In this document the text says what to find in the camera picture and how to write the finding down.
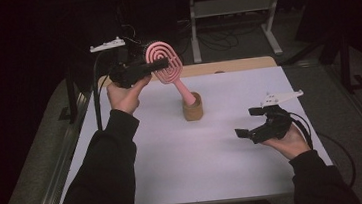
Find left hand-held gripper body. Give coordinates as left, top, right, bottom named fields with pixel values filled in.
left=89, top=33, right=152, bottom=92

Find black floor cables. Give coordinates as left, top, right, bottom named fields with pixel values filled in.
left=120, top=11, right=243, bottom=72

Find grey metal desk frame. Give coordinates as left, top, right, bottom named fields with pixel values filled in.
left=186, top=0, right=290, bottom=65

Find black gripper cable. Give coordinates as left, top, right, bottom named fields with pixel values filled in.
left=88, top=49, right=119, bottom=132
left=288, top=105, right=359, bottom=194

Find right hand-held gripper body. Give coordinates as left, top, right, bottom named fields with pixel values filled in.
left=246, top=88, right=309, bottom=145

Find pink hairbrush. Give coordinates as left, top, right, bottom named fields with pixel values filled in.
left=142, top=37, right=199, bottom=110

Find black metal stand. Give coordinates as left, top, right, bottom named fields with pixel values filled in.
left=335, top=27, right=362, bottom=97
left=52, top=66, right=83, bottom=126

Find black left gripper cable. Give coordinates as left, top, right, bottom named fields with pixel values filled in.
left=88, top=49, right=119, bottom=132

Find person's right hand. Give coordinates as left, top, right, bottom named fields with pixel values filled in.
left=259, top=122, right=313, bottom=164

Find person's left hand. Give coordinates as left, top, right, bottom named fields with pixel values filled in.
left=105, top=75, right=156, bottom=119

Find wooden table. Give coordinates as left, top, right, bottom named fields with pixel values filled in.
left=95, top=55, right=279, bottom=89

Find white table cover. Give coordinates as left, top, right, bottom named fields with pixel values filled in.
left=45, top=61, right=336, bottom=204

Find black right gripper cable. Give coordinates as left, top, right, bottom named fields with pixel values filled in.
left=288, top=105, right=359, bottom=194

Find brown cylindrical cup holder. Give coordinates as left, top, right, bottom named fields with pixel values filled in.
left=180, top=91, right=205, bottom=123

